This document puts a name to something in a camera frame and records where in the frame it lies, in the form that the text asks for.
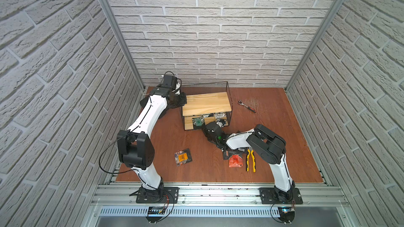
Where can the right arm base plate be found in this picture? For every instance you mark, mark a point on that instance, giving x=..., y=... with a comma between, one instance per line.
x=270, y=196

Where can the yellow black combination pliers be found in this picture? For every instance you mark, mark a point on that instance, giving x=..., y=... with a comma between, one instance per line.
x=250, y=161

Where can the black plastic tool case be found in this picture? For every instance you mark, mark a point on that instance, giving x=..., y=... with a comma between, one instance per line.
x=144, y=102

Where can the silver tea bag shelf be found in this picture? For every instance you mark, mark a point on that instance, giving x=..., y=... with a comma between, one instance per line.
x=220, y=115

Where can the red black ratchet wrench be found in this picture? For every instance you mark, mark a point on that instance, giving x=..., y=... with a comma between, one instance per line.
x=246, y=106

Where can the black wire wooden shelf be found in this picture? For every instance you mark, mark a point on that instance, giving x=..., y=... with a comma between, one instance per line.
x=206, y=99

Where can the red tea bag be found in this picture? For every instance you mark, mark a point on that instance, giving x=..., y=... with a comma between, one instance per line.
x=228, y=153
x=235, y=161

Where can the aluminium front rail frame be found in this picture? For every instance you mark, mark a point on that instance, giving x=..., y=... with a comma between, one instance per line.
x=217, y=200

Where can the green label tea bag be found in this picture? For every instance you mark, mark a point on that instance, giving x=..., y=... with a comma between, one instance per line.
x=198, y=122

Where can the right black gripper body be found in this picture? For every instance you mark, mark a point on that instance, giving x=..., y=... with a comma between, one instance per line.
x=207, y=134

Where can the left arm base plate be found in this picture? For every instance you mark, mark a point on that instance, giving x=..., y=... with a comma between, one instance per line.
x=168, y=194

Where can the orange tea bag shelf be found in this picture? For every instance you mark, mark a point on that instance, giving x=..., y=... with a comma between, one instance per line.
x=182, y=157

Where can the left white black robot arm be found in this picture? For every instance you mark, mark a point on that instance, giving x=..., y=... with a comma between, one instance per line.
x=135, y=149

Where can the left controller board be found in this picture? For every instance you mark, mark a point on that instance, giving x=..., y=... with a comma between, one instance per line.
x=155, y=214

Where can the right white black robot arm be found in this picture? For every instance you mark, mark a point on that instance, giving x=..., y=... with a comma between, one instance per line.
x=266, y=144

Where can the controller board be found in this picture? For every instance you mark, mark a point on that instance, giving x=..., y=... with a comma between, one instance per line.
x=286, y=215
x=155, y=214

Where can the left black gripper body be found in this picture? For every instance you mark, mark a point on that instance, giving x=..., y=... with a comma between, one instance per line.
x=181, y=99

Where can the right controller board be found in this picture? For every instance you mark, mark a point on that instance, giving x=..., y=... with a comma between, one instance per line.
x=286, y=215

